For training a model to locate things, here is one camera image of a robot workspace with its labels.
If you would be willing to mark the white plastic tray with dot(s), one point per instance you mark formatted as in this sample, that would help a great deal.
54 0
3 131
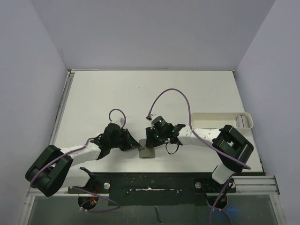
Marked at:
218 119

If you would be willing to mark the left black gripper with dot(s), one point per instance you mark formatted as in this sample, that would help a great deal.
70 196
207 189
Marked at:
130 143

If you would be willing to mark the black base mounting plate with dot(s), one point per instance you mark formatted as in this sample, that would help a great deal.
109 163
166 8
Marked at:
156 189

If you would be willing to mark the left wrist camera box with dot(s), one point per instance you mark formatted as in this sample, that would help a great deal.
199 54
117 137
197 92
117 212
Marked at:
120 122

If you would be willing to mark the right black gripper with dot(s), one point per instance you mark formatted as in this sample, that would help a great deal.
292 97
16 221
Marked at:
152 137

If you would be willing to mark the aluminium rail frame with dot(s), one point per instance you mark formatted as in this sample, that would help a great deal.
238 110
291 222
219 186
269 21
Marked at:
93 99

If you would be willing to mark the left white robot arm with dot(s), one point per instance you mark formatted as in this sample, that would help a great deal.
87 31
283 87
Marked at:
54 168

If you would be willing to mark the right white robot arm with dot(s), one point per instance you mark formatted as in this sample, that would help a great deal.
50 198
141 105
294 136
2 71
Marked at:
231 146

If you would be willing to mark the grey card holder wallet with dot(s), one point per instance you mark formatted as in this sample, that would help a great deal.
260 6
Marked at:
145 152

